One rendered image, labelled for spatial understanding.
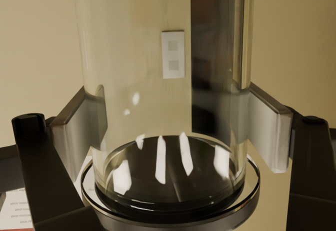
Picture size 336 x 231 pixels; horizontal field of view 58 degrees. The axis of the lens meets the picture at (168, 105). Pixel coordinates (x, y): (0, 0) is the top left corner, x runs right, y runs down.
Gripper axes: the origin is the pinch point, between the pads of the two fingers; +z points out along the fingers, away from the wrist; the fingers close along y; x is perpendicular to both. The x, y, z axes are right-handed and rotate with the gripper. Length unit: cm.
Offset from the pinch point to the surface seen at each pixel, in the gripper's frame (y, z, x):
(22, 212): -40, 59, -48
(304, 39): 37, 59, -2
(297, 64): 36, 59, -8
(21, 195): -39, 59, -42
